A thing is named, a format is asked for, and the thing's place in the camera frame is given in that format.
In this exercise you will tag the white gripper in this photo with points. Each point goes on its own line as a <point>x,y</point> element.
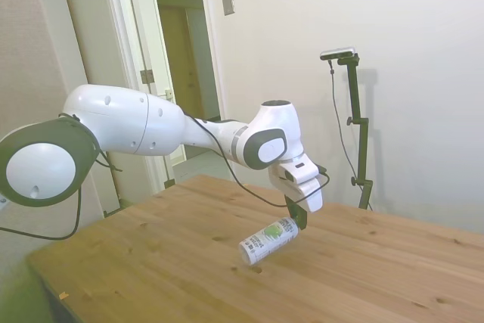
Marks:
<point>312,196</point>

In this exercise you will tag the water bottle with green cap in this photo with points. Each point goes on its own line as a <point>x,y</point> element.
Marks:
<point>264,241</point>

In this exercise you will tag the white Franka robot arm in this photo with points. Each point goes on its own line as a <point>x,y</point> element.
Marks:
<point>125,122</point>

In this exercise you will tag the brown wooden door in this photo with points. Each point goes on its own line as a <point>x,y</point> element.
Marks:
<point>175,62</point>

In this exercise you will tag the metal door hinge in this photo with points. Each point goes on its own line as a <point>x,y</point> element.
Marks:
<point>147,76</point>

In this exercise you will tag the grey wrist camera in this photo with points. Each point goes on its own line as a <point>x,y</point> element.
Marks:
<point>292,176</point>

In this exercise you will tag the black jointed camera stand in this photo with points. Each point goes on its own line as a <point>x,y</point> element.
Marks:
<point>363,153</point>

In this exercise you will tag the grey bar camera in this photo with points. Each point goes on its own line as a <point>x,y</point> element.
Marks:
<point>338,52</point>

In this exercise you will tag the white door frame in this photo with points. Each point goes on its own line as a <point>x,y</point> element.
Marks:
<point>211,54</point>

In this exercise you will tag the grey wall plate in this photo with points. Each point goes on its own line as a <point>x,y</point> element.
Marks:
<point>227,1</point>

